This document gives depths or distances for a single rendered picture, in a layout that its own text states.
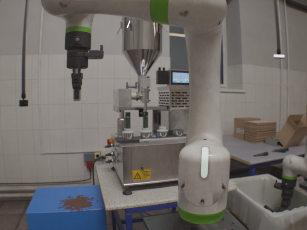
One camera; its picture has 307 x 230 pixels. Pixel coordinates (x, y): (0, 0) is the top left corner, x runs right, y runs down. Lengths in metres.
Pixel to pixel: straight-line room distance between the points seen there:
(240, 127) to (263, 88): 1.13
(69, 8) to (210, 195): 0.62
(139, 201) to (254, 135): 1.90
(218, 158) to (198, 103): 0.22
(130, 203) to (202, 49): 0.84
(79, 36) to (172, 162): 0.89
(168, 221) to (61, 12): 0.69
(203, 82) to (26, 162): 2.63
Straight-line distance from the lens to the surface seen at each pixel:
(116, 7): 0.62
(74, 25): 0.81
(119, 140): 1.35
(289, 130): 2.66
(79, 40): 0.79
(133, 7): 0.60
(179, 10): 0.56
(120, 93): 1.48
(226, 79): 3.99
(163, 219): 0.73
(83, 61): 0.79
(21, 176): 3.12
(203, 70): 0.69
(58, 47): 2.94
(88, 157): 2.87
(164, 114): 1.58
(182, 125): 1.58
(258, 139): 2.83
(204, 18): 0.56
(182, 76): 1.56
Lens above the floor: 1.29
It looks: 5 degrees down
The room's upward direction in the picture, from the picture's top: straight up
